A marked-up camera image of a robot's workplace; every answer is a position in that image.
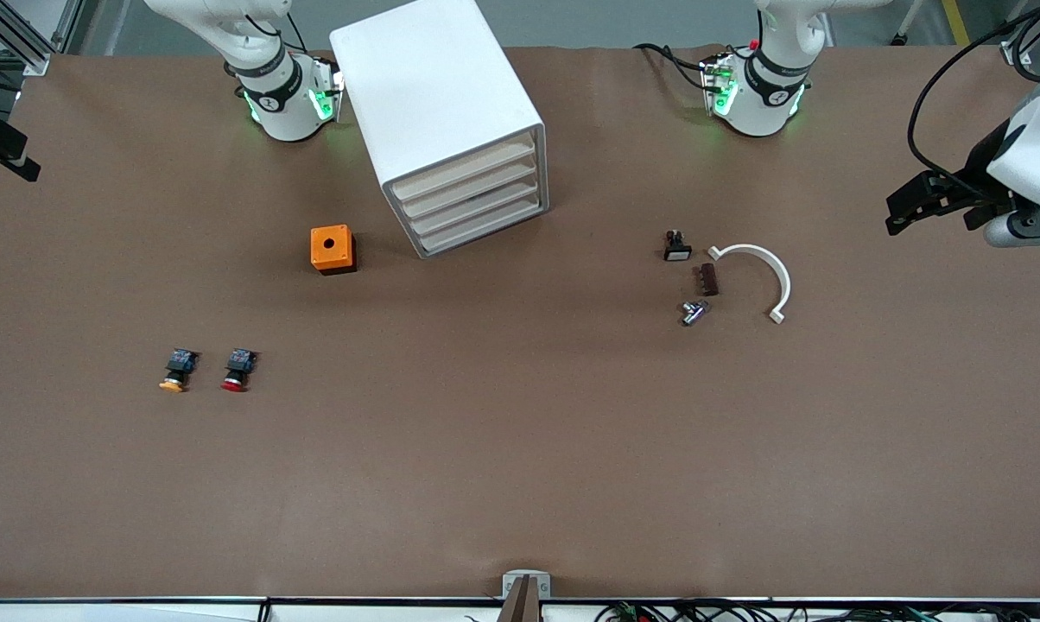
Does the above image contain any white plastic drawer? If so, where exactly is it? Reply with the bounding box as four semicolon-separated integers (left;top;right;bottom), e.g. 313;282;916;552
399;155;540;219
408;175;542;236
416;195;546;255
390;136;538;203

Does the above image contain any yellow push button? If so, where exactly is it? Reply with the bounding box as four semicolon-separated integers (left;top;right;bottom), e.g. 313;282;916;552
158;348;201;394

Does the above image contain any red push button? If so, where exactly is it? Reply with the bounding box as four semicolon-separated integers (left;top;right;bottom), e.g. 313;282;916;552
220;348;260;393

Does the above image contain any white drawer cabinet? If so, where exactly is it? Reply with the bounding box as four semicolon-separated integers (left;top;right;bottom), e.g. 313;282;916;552
329;0;549;260

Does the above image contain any grey stand leg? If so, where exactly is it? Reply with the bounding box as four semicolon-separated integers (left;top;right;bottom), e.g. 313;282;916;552
891;0;929;47

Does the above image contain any orange box with hole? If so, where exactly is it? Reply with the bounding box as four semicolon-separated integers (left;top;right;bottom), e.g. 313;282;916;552
310;225;358;276

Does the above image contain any brown table mat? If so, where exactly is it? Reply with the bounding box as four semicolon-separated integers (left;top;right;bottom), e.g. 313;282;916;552
0;43;1040;601

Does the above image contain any aluminium frame post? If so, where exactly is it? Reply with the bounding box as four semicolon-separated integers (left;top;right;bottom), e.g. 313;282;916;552
999;0;1040;70
0;0;98;77

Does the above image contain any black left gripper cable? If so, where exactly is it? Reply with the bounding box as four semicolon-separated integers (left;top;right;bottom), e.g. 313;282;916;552
907;0;1040;178

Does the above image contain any white curved bracket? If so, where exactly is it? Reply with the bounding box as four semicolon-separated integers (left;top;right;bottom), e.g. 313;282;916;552
707;244;792;325

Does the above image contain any black left arm base cable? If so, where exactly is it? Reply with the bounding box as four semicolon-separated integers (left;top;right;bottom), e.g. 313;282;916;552
634;43;713;92

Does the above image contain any tangled cable bundle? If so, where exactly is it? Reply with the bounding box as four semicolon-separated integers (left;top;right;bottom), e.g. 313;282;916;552
464;600;1040;622

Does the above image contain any grey metal bracket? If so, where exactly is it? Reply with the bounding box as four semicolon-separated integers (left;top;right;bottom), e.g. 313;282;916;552
502;570;552;600

